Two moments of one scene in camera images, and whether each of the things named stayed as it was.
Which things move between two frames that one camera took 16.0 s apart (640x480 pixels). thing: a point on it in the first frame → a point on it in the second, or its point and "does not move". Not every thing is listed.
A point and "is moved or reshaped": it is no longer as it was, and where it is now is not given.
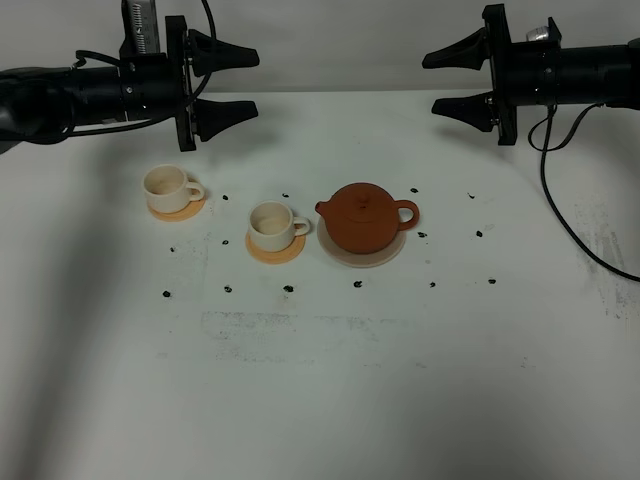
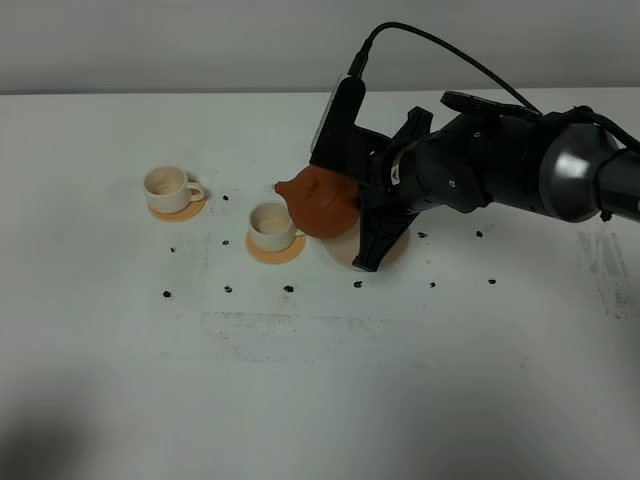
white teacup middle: (273, 226) does not move
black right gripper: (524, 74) → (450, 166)
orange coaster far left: (191, 210) does not move
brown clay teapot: (363, 218) is moved or reshaped
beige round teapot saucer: (358, 260) does not move
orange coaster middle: (287, 255) does not move
